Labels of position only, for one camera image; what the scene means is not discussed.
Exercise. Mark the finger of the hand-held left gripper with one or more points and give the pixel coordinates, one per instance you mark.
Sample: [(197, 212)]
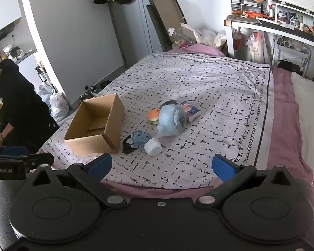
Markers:
[(14, 150), (36, 160)]

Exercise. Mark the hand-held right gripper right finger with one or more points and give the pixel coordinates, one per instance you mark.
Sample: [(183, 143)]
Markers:
[(223, 168)]

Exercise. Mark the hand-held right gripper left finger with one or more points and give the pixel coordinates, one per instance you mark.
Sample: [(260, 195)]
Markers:
[(99, 166)]

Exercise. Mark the black stitched felt pouch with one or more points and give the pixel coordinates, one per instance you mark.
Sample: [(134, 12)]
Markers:
[(127, 149)]

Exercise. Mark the brown cardboard box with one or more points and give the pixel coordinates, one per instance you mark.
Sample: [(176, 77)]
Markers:
[(112, 125)]

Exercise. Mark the small blue cloth toy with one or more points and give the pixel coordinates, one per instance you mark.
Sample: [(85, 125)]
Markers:
[(141, 137)]

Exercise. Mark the white soft item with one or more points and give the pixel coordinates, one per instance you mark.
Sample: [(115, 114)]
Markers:
[(153, 146)]

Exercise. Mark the blue tissue packet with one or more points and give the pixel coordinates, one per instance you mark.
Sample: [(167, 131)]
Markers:
[(193, 113)]

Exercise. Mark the blue plush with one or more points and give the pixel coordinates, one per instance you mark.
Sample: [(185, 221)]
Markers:
[(170, 123)]

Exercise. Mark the hamburger plush toy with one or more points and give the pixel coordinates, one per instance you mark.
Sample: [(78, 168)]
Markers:
[(153, 115)]

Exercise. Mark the dark plush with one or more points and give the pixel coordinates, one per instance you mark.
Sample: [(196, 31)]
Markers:
[(168, 102)]

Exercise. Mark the white plastic bag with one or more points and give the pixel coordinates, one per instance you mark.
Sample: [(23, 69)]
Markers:
[(44, 92), (59, 106)]

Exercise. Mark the grey sneakers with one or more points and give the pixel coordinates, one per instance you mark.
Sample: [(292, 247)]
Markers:
[(88, 92)]

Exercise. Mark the dark slipper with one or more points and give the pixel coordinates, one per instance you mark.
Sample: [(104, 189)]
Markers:
[(105, 84)]

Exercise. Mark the white black-patterned blanket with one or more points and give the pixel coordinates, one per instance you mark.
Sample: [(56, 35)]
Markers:
[(198, 78)]

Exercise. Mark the white pillow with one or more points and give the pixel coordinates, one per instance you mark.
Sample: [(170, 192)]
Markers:
[(308, 109)]

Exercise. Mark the printed plastic shopping bag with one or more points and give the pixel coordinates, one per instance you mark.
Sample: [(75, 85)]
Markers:
[(257, 48)]

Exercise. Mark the white desk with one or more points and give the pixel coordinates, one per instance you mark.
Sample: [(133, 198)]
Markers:
[(230, 39)]

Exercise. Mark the paper cup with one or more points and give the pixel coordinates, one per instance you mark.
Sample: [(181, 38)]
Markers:
[(176, 44)]

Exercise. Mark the pile of plastic bags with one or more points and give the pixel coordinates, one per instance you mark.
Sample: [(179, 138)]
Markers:
[(206, 36)]

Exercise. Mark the clear plastic bottle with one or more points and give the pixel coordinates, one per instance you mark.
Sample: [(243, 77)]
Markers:
[(180, 35)]

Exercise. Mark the black folding board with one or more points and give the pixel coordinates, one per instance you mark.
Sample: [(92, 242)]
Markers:
[(167, 18)]

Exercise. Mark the clear drawer organizer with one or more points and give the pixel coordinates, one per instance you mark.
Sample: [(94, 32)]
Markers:
[(244, 1)]

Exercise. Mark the white desk shelf riser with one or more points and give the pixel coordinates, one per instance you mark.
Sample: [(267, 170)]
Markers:
[(298, 9)]

